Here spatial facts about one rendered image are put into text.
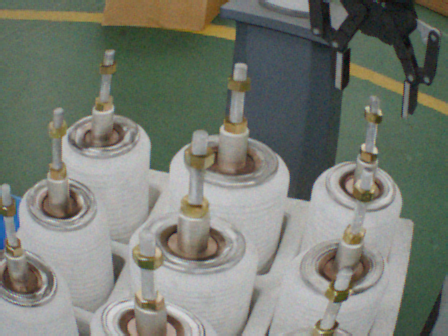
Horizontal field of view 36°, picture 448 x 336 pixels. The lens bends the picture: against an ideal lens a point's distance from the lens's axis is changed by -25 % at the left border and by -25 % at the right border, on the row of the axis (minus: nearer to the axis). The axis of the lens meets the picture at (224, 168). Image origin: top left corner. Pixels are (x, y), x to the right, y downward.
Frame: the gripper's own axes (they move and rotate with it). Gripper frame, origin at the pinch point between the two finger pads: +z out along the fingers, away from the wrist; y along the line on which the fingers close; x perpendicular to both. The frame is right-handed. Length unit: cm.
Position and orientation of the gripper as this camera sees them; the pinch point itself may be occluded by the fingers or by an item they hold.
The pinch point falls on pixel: (376, 88)
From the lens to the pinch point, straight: 67.3
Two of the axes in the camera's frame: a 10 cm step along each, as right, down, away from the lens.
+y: -8.8, -3.1, 3.7
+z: -0.8, 8.5, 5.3
